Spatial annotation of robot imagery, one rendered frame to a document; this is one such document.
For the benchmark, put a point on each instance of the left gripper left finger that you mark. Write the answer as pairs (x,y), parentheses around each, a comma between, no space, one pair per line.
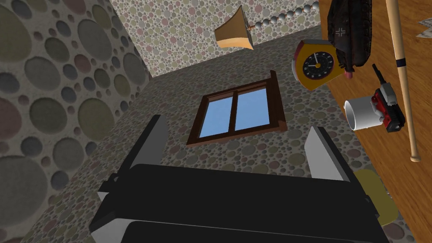
(148,143)

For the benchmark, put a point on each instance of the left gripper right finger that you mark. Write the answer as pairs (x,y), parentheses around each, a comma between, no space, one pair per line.
(324,158)

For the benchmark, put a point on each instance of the brown wooden table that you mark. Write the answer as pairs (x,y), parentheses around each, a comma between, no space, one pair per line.
(378,152)

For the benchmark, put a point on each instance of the white mug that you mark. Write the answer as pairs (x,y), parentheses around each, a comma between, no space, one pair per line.
(362,113)

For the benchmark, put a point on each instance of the olive green chair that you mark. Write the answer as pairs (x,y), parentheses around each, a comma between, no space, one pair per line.
(379,194)

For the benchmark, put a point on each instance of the red and white power tool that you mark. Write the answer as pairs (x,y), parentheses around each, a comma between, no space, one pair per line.
(388,106)

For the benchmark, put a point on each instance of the brown framed window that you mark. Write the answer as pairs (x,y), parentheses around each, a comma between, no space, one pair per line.
(236,109)

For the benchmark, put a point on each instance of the yellow clock with black dial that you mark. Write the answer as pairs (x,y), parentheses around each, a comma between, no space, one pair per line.
(315,64)

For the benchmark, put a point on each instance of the wooden baseball bat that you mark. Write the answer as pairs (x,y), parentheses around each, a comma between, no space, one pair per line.
(403,77)

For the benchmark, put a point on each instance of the dark toy tank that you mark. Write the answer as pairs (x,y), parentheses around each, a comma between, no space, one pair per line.
(350,30)

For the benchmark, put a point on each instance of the beaded stem floor lamp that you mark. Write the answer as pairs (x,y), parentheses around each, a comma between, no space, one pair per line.
(236,32)

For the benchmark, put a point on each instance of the grey jagged paper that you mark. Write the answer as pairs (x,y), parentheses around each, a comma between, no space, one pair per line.
(426,28)

